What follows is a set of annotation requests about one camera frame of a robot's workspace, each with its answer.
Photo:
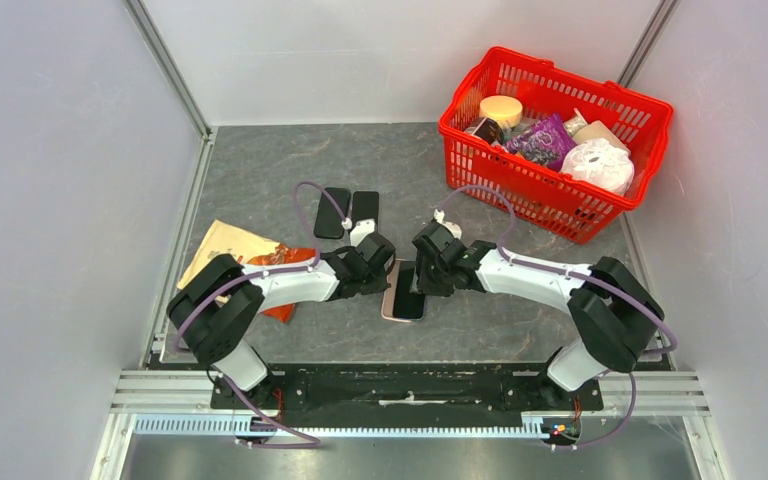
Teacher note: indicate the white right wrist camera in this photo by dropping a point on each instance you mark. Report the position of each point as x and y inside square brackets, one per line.
[454, 229]

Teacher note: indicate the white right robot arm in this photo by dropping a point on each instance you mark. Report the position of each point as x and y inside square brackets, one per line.
[614, 315]

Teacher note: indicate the beige box in basket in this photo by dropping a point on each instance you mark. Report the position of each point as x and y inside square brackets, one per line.
[598, 130]

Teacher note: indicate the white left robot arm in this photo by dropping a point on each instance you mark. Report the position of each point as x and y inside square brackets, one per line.
[214, 310]

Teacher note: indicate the red plastic shopping basket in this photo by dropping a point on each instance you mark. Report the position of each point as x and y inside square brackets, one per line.
[570, 208]

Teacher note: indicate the purple snack packet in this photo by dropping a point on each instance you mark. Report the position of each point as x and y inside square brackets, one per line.
[545, 143]

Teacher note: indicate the cassava chips snack bag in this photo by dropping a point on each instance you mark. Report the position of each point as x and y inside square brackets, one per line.
[244, 246]

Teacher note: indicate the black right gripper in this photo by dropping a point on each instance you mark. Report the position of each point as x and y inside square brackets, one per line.
[424, 283]

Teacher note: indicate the white plastic bag item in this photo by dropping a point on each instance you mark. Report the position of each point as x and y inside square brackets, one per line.
[601, 164]

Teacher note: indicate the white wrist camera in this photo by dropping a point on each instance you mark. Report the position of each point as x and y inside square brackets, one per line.
[454, 229]
[359, 230]

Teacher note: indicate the yellow lid jar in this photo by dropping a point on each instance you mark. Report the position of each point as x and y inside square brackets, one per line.
[506, 111]

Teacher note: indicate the black smartphone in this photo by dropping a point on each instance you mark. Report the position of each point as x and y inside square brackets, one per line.
[365, 205]

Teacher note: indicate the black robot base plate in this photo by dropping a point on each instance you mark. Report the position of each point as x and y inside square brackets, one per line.
[414, 395]

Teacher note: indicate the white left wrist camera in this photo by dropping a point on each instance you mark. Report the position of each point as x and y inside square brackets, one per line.
[359, 230]

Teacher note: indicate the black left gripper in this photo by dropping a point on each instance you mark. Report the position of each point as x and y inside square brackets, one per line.
[379, 286]

